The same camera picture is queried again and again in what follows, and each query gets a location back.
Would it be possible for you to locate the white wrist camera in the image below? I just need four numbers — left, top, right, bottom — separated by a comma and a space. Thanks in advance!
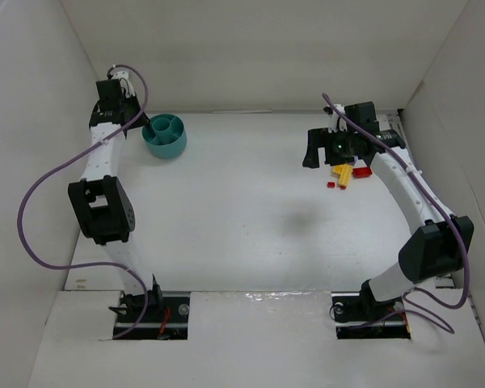
324, 106, 346, 133
107, 68, 136, 98

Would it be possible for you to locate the yellow long lego plate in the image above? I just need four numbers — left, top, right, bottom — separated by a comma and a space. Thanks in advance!
338, 172, 352, 189

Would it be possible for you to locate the red large lego brick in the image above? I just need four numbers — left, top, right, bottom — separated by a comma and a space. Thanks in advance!
352, 167, 373, 179

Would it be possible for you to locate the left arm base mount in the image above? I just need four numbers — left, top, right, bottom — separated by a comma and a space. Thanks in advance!
109, 292, 190, 340

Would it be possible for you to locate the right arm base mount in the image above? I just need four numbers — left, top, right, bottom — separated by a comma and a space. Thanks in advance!
329, 292, 411, 340

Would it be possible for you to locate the aluminium side rail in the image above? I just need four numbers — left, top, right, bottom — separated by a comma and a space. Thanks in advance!
377, 113, 456, 289

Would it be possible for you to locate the teal divided round container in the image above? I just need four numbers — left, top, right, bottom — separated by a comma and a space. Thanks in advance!
143, 114, 188, 160

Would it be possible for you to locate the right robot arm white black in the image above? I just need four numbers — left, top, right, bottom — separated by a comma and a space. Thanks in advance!
302, 101, 474, 309

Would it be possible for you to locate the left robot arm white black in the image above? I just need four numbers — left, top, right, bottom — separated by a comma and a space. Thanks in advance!
68, 71, 162, 304

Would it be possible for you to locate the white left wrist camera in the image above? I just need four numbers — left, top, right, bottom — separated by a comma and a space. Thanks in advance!
107, 68, 136, 98

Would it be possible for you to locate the yellow lego brick upside down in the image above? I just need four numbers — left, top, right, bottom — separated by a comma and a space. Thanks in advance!
332, 164, 353, 175

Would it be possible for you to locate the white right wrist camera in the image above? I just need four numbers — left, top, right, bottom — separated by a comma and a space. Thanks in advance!
324, 106, 346, 133

